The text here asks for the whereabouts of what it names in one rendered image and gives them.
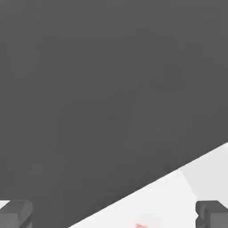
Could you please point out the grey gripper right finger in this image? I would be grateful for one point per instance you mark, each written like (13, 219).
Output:
(213, 215)

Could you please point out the small red cube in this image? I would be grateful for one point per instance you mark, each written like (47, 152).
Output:
(140, 226)

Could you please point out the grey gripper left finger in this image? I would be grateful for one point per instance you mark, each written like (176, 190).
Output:
(14, 213)

